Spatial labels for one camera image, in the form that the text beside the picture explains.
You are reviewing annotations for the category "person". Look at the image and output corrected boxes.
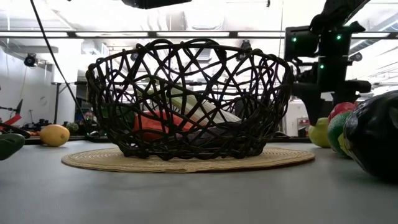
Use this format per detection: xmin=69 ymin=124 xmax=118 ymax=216
xmin=82 ymin=110 xmax=96 ymax=125

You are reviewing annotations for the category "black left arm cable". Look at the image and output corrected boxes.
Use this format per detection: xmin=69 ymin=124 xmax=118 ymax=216
xmin=29 ymin=0 xmax=93 ymax=138

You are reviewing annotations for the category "dark green round lime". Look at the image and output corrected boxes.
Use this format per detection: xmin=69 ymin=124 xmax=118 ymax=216
xmin=327 ymin=111 xmax=352 ymax=160

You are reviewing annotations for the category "light green apple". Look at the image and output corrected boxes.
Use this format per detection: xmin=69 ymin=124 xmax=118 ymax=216
xmin=308 ymin=117 xmax=331 ymax=149

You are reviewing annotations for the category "round woven straw placemat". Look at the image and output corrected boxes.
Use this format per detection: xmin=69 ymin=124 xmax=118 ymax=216
xmin=61 ymin=146 xmax=316 ymax=174

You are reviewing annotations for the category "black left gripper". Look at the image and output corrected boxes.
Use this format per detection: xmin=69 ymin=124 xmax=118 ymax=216
xmin=121 ymin=0 xmax=193 ymax=10

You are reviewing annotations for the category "small green background plant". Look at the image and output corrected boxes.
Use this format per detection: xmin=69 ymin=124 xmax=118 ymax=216
xmin=66 ymin=122 xmax=80 ymax=135

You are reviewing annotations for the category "yellow orange citrus fruit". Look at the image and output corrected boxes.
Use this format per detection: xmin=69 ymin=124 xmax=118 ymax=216
xmin=39 ymin=124 xmax=71 ymax=147

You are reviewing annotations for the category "black metal table frame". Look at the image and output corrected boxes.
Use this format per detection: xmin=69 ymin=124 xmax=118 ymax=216
xmin=24 ymin=136 xmax=312 ymax=146

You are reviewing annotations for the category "thick black curved cable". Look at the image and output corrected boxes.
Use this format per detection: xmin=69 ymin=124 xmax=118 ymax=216
xmin=0 ymin=123 xmax=32 ymax=139

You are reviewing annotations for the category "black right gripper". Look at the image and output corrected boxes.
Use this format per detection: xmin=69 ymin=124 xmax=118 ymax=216
xmin=292 ymin=57 xmax=373 ymax=126

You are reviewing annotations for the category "long ceiling light strip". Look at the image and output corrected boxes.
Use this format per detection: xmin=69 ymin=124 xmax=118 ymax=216
xmin=0 ymin=30 xmax=398 ymax=39

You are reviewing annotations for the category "dark green cucumber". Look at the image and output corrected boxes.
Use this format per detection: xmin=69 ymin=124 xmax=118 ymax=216
xmin=0 ymin=133 xmax=25 ymax=162

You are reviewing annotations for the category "red background object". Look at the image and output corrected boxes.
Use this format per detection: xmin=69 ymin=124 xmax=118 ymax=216
xmin=0 ymin=113 xmax=23 ymax=126

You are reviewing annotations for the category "dark purple eggplant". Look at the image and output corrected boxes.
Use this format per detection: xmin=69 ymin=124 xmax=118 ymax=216
xmin=338 ymin=90 xmax=398 ymax=184

